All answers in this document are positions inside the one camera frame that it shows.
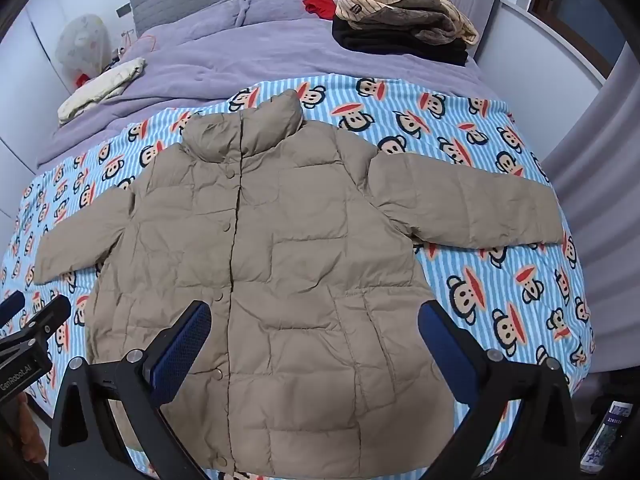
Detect cream jacket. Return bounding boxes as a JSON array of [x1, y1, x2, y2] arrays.
[[57, 57, 147, 126]]

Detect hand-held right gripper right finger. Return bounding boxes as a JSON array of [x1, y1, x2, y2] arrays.
[[419, 299, 583, 480]]

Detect person's left hand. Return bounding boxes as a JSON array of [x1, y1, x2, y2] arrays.
[[16, 394, 49, 466]]

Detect printed box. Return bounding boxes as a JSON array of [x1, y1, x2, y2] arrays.
[[580, 400, 633, 471]]

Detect brown fleece garment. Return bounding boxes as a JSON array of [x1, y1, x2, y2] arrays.
[[380, 0, 468, 46]]

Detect red cloth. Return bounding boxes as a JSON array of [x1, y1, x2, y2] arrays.
[[303, 0, 338, 22]]

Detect monkey printed striped blanket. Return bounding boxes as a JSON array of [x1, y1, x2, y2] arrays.
[[0, 72, 598, 480]]

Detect plastic covered fan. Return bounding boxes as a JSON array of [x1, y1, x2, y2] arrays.
[[54, 12, 112, 96]]

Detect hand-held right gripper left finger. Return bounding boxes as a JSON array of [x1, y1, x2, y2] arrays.
[[48, 300, 213, 480]]

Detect purple duvet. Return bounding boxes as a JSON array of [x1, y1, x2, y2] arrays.
[[37, 0, 483, 166]]

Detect grey curtain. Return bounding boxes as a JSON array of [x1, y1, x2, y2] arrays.
[[542, 45, 640, 396]]

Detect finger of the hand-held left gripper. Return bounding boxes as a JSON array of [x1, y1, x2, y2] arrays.
[[0, 291, 26, 326], [0, 294, 72, 347]]

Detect folded black clothes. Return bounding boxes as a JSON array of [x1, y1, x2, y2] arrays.
[[331, 17, 469, 67]]

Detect beige puffer jacket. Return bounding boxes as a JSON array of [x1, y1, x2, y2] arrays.
[[34, 87, 563, 476]]

